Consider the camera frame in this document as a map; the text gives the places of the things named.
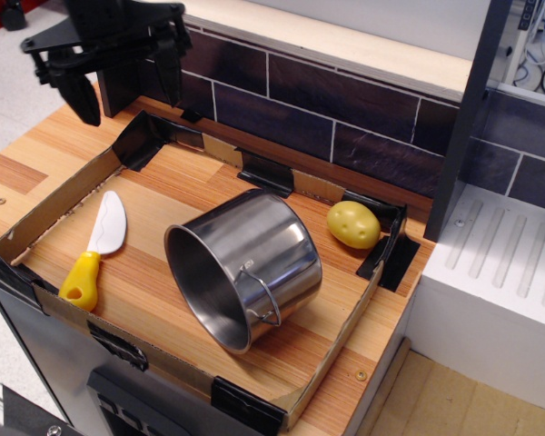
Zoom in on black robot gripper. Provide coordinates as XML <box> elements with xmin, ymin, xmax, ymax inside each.
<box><xmin>21</xmin><ymin>1</ymin><xmax>192</xmax><ymax>126</ymax></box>

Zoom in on stainless steel metal pot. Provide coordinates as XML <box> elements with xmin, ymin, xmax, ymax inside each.
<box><xmin>164</xmin><ymin>189</ymin><xmax>322</xmax><ymax>354</ymax></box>

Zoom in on cardboard fence with black tape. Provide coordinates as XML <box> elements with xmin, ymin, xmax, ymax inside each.
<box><xmin>0</xmin><ymin>108</ymin><xmax>429</xmax><ymax>435</ymax></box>

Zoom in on dark grey left side panel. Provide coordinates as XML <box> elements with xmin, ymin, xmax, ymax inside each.
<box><xmin>97</xmin><ymin>60</ymin><xmax>167</xmax><ymax>118</ymax></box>

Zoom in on yellow plastic toy potato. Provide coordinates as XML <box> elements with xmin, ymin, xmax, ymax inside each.
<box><xmin>326</xmin><ymin>201</ymin><xmax>381</xmax><ymax>250</ymax></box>

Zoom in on white ribbed drainboard sink unit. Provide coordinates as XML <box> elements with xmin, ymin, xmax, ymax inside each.
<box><xmin>406</xmin><ymin>186</ymin><xmax>545</xmax><ymax>383</ymax></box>

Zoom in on yellow handled white toy knife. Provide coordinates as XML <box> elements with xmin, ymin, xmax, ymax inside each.
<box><xmin>58</xmin><ymin>191</ymin><xmax>127</xmax><ymax>312</ymax></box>

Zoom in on dark grey vertical post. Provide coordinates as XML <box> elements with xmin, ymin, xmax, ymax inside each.
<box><xmin>424</xmin><ymin>0</ymin><xmax>512</xmax><ymax>242</ymax></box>

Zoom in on cables in background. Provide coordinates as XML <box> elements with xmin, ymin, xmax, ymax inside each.
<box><xmin>508</xmin><ymin>0</ymin><xmax>545</xmax><ymax>99</ymax></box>

